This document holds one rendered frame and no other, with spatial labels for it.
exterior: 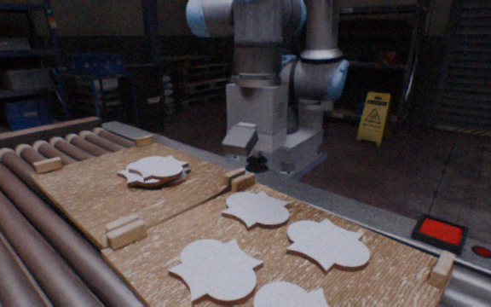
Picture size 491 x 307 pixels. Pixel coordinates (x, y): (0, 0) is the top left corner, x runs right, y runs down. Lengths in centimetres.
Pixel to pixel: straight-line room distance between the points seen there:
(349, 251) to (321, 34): 58
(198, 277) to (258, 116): 25
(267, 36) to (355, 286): 37
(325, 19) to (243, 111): 45
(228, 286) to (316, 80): 63
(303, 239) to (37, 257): 43
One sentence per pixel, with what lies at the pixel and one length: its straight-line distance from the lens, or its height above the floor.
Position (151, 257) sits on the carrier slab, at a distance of 52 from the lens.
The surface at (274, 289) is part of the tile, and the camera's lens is 43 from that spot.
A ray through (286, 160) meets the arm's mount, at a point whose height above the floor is 92.
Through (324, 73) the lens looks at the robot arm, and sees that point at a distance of 90.
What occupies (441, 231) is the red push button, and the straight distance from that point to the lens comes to 66.
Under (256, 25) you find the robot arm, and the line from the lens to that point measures 48.
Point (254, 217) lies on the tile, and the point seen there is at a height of 95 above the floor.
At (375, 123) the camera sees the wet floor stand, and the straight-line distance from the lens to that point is 404.
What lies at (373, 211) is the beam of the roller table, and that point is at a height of 91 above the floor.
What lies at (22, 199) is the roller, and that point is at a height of 92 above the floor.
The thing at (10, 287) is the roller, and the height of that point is 92.
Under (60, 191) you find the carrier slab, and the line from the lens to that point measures 79.
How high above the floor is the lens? 125
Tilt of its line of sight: 21 degrees down
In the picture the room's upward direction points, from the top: straight up
